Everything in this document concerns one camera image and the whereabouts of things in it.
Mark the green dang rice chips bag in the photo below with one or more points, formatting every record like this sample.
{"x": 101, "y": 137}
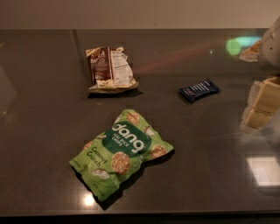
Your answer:
{"x": 117, "y": 153}

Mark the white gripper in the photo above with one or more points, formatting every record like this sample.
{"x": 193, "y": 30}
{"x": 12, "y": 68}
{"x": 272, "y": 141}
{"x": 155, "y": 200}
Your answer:
{"x": 271, "y": 48}

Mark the brown chip bag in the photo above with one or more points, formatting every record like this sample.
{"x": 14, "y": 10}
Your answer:
{"x": 110, "y": 71}

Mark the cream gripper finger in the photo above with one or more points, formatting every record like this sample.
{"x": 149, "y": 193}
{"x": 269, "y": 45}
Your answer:
{"x": 253, "y": 120}

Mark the blue rxbar blueberry bar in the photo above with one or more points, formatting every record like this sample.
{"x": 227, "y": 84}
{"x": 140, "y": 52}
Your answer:
{"x": 199, "y": 90}

